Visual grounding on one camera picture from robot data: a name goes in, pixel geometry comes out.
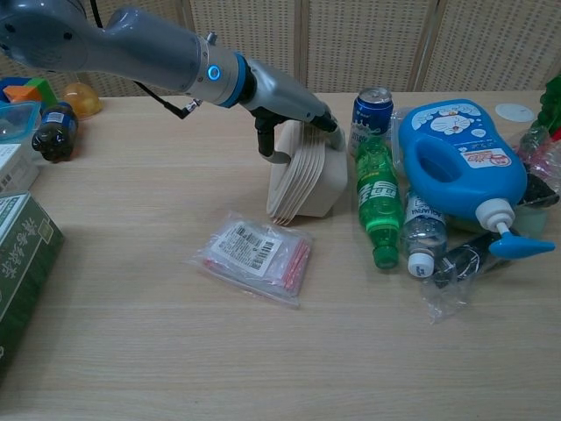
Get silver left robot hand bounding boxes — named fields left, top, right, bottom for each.
left=238, top=59, right=348, bottom=164

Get white cardboard box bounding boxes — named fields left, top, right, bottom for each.
left=0, top=142, right=40, bottom=194

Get green tea box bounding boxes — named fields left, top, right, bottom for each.
left=0, top=190, right=66, bottom=385

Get blue drink can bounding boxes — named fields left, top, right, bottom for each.
left=352, top=86, right=394, bottom=153

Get beige woven folding screen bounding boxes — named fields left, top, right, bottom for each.
left=0, top=0, right=561, bottom=97

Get clear plastic food container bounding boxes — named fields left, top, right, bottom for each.
left=388, top=107, right=413, bottom=175

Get green soda bottle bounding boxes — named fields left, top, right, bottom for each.
left=353, top=134, right=403, bottom=269

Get zip bag pack red strips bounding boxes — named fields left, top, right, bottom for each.
left=181, top=210, right=316, bottom=310

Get blue cartoon pump detergent bottle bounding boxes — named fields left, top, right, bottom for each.
left=397, top=98, right=557, bottom=258

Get clear water bottle white cap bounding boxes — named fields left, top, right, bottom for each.
left=401, top=186, right=449, bottom=278

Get orange translucent dome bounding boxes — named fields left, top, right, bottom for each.
left=60, top=82, right=104, bottom=120

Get white round lid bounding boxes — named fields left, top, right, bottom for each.
left=494, top=102, right=536, bottom=123

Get dark cola bottle blue label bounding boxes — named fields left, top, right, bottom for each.
left=30, top=101, right=79, bottom=164

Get green block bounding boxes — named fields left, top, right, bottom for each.
left=25, top=77, right=59, bottom=103

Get black item in clear bag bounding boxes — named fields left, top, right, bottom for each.
left=420, top=230, right=522, bottom=325

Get orange block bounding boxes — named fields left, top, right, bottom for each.
left=3, top=82, right=37, bottom=104

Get pink plastic bag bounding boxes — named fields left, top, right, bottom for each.
left=515, top=135, right=561, bottom=194

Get clear container blue rim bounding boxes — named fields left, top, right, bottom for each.
left=0, top=100, right=43, bottom=144

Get black packet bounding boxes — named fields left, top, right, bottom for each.
left=519, top=170, right=561, bottom=207

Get blue toy container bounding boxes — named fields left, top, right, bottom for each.
left=0, top=76, right=28, bottom=93

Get pale green cup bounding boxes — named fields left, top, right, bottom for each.
left=515, top=203, right=549, bottom=233

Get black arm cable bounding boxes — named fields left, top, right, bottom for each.
left=89, top=0, right=203, bottom=119

